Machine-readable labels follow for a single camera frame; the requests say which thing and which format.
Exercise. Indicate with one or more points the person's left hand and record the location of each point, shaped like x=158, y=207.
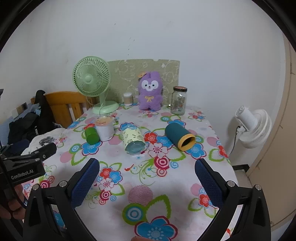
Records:
x=9, y=209

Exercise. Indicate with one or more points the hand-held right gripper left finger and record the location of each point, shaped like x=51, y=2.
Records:
x=85, y=185

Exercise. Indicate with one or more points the white cup with orange lid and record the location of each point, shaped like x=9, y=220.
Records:
x=105, y=132

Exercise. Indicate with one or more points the white standing fan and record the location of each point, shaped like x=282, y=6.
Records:
x=252, y=126

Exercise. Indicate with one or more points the wooden chair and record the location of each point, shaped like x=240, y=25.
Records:
x=61, y=104

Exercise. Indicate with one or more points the white printed cloth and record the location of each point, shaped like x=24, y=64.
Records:
x=40, y=140

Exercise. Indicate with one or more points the teal cup with yellow rim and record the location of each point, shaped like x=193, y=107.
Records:
x=177, y=133

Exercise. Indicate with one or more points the pale yellow printed cup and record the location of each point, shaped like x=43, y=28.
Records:
x=133, y=139

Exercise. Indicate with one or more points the black clothing pile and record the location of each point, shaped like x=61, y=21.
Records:
x=25, y=125

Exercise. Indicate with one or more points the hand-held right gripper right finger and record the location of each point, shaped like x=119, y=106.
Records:
x=208, y=185

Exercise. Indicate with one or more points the glass jar with dark lid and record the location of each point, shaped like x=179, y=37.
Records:
x=178, y=102

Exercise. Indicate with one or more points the small white jar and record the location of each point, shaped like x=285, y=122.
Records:
x=128, y=99

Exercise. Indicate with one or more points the beige door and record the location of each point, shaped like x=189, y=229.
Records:
x=277, y=150

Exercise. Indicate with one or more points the small green cup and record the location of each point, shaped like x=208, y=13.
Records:
x=92, y=136

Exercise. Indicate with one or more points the purple plush toy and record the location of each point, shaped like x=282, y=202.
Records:
x=150, y=97

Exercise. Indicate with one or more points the green patterned board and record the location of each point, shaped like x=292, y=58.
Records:
x=168, y=69

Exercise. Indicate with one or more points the green desk fan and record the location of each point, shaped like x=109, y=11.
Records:
x=91, y=77

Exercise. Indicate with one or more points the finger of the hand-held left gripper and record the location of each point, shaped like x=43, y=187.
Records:
x=47, y=150

